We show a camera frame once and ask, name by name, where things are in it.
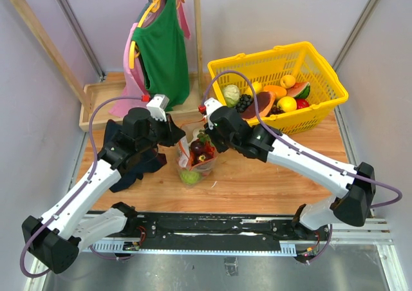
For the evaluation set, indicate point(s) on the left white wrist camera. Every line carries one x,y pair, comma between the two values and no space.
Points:
157,106

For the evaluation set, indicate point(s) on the toy cherry bunch with leaves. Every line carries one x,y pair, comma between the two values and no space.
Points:
205,139

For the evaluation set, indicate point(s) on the yellow clothes hanger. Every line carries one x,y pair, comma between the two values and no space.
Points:
150,12

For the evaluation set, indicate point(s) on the dark purple toy fig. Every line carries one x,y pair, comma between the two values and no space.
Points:
197,147

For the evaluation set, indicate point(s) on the red toy apple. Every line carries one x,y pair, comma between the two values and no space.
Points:
301,103

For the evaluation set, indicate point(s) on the wooden clothes rack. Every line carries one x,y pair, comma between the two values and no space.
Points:
90,95

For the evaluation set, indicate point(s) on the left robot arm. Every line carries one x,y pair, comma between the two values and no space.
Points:
59,235

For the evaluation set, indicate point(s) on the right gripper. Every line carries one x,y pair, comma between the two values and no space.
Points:
212,133

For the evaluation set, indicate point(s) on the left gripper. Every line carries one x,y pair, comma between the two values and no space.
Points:
174,134

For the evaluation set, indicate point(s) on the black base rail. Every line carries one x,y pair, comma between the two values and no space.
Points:
218,234

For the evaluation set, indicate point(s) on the clear zip top bag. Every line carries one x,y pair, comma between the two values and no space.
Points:
184,156

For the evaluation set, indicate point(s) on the yellow toy lemon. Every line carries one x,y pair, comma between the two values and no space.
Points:
287,104

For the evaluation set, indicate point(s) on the yellow plastic shopping basket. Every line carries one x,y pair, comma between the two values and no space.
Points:
294,70

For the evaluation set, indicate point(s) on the toy watermelon slice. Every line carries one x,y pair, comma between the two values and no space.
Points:
299,90

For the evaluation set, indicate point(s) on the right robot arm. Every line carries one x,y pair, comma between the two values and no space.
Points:
351,187

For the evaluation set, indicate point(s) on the green toy cabbage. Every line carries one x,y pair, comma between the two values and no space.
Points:
190,177

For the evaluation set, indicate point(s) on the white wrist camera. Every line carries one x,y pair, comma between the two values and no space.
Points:
208,108
157,106

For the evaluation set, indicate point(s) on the pink shirt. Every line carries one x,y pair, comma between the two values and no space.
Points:
135,79

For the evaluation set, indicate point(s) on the dark toy grapes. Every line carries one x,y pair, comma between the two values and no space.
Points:
243,103

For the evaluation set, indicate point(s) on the dark navy cloth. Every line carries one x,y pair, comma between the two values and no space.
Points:
151,161

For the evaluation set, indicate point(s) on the green tank top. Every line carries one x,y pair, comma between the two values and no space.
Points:
162,51

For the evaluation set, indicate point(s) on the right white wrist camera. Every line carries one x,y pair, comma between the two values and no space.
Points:
208,108

